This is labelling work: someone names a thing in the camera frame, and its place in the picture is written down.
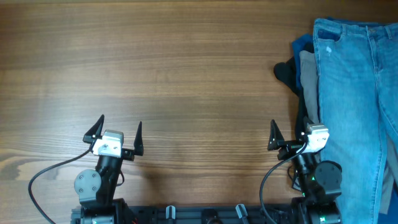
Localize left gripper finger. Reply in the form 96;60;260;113
134;121;144;156
83;114;104;144

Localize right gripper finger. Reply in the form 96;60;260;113
267;119;285;151
303;116;313;134

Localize light blue jeans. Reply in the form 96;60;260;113
312;17;398;224

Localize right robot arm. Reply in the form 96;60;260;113
267;120;343;224

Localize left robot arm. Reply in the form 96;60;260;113
71;115;144;224

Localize black garment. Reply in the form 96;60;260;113
274;42;314;139

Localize grey shorts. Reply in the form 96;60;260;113
299;50;397;215

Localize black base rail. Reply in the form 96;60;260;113
70;203;312;224

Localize left grey rail clip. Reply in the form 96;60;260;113
165;205;176;220

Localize grey rail clip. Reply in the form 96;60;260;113
235;203;249;224
165;205;176;220

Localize right grey rail clip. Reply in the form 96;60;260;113
235;203;249;224

